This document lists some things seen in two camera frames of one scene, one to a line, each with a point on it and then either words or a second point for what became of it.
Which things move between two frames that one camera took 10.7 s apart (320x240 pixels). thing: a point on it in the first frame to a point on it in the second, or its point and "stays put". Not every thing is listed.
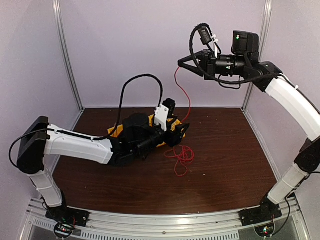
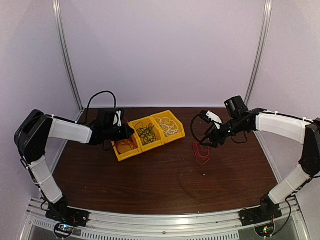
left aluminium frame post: [56, 5] stays put
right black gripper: [210, 62] to [212, 135]
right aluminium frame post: [264, 33] stays put
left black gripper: [173, 138] to [126, 135]
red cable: [181, 154] to [202, 156]
